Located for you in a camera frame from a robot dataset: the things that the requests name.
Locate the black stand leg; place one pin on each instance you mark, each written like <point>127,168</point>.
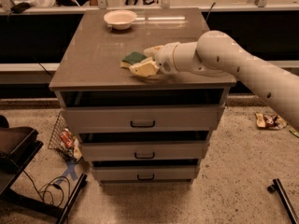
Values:
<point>276,186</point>

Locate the white paper bowl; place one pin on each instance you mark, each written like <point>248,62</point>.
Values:
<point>120,19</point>

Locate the wire mesh basket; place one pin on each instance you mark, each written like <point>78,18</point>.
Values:
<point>56,144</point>

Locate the green and yellow sponge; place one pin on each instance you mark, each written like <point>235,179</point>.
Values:
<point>132,58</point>

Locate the crumpled snack wrappers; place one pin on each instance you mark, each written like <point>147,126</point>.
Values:
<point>270,122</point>

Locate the grey drawer cabinet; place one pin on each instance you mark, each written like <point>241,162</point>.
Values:
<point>90,75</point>

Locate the middle grey drawer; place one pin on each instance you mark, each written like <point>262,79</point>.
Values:
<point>138,151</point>

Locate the black device on ledge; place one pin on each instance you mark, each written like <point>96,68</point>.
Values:
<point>18,9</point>

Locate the top grey drawer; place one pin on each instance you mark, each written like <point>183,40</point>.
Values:
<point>127,119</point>

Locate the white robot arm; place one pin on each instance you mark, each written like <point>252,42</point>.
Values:
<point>215,54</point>

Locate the red snack packet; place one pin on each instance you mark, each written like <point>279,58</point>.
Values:
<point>66,137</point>

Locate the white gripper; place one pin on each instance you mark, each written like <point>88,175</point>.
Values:
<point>165,59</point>

